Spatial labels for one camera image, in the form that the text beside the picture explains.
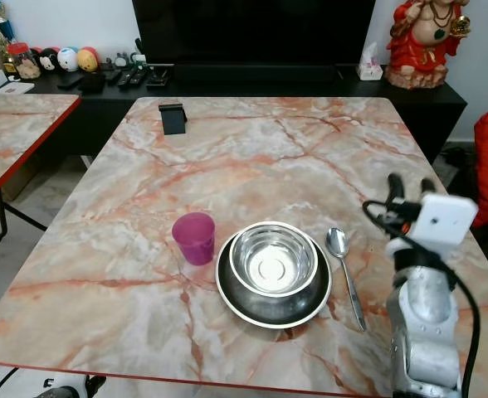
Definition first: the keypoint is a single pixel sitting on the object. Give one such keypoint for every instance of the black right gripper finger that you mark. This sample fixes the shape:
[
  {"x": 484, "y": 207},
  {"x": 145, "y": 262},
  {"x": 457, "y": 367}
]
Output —
[
  {"x": 429, "y": 188},
  {"x": 396, "y": 188}
]

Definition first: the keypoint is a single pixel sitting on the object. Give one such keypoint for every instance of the steel spoon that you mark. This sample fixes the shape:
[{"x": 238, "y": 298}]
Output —
[{"x": 337, "y": 241}]

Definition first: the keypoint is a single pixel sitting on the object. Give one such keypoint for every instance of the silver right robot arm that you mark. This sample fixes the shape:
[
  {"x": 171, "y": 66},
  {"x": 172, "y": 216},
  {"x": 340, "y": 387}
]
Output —
[{"x": 426, "y": 323}]

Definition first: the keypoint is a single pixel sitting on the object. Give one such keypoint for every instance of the tissue box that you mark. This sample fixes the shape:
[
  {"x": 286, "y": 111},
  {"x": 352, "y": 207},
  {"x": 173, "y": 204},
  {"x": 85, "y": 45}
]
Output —
[{"x": 370, "y": 70}]

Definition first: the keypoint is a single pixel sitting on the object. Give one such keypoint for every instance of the steel bowl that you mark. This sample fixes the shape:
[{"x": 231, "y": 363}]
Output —
[{"x": 273, "y": 261}]

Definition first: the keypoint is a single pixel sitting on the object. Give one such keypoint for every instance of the red Buddha statue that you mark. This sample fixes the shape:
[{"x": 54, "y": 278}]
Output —
[{"x": 426, "y": 46}]

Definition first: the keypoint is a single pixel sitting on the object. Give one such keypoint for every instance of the black television console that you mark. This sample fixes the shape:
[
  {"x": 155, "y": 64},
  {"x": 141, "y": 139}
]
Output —
[{"x": 277, "y": 83}]

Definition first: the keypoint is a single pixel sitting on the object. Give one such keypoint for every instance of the steel plate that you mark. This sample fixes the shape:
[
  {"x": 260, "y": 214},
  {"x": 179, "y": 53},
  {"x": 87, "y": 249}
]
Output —
[{"x": 273, "y": 313}]

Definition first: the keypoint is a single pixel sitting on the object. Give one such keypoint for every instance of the jar with red lid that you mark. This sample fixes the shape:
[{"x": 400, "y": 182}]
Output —
[{"x": 24, "y": 62}]

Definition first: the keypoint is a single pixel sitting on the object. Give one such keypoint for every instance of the pink plastic cup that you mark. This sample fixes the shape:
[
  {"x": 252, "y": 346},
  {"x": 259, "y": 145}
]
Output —
[{"x": 194, "y": 239}]

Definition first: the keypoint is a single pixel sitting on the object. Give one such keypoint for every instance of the black round toy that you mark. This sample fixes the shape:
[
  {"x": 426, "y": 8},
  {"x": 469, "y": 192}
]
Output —
[{"x": 48, "y": 60}]

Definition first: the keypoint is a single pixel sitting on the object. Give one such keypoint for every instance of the white blue round toy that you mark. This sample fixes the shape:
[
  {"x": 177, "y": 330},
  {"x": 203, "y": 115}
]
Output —
[{"x": 67, "y": 59}]

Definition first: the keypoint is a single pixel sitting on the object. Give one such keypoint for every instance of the black television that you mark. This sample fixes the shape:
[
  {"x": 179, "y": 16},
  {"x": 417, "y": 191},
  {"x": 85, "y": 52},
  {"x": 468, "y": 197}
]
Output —
[{"x": 252, "y": 33}]

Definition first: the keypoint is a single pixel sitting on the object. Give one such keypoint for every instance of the yellow red round toy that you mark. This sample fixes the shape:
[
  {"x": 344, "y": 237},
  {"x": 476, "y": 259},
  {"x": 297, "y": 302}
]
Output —
[{"x": 87, "y": 58}]

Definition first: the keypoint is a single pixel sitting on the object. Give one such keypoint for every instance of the small black stand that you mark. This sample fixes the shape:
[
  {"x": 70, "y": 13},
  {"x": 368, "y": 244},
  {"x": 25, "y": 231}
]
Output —
[{"x": 173, "y": 120}]

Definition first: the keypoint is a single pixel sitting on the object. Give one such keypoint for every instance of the black remote control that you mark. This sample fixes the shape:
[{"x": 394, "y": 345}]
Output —
[{"x": 132, "y": 77}]

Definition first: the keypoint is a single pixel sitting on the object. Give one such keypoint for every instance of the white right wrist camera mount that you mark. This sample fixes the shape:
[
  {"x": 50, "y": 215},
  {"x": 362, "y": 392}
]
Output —
[{"x": 447, "y": 217}]

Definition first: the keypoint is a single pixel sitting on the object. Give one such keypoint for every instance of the black metal table frame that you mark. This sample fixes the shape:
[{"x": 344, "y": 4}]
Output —
[{"x": 20, "y": 213}]

